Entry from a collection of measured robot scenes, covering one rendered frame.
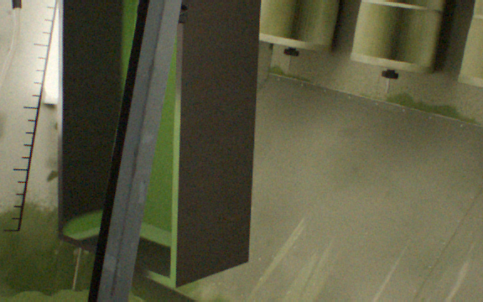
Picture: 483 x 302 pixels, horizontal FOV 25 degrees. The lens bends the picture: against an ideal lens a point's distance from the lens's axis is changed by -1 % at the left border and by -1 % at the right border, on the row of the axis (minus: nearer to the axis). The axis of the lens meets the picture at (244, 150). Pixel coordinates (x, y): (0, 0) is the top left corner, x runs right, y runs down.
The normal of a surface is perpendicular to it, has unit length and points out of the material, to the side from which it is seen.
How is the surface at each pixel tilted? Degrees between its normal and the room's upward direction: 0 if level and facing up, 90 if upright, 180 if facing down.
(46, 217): 90
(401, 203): 57
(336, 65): 90
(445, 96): 90
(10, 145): 90
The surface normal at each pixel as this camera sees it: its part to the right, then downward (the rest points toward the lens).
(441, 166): -0.51, -0.57
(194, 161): 0.74, 0.22
